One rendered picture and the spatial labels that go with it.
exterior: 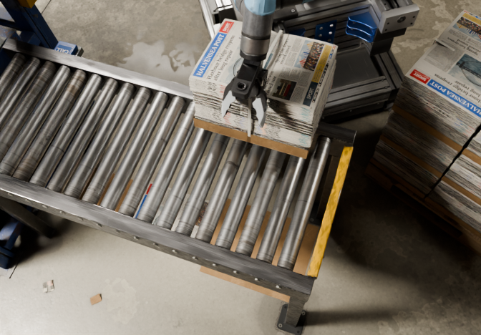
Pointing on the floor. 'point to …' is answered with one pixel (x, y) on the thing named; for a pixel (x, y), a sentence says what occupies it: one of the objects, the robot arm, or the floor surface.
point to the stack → (457, 206)
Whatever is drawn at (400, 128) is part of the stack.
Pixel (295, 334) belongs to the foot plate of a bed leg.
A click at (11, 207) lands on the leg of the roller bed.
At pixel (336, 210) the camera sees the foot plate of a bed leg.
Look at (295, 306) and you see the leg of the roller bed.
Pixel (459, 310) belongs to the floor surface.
